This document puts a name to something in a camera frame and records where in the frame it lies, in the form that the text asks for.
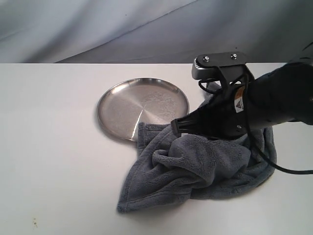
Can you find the white backdrop sheet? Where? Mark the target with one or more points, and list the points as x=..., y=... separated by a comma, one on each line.
x=153, y=31

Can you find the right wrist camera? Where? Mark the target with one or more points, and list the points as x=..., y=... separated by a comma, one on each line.
x=229, y=65

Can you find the round steel plate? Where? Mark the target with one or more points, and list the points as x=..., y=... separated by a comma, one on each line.
x=149, y=100

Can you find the grey fleece towel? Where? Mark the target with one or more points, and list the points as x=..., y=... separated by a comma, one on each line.
x=170, y=170

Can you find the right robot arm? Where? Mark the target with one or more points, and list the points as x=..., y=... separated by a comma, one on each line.
x=282, y=95

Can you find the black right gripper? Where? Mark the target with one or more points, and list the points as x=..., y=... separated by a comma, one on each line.
x=223, y=116

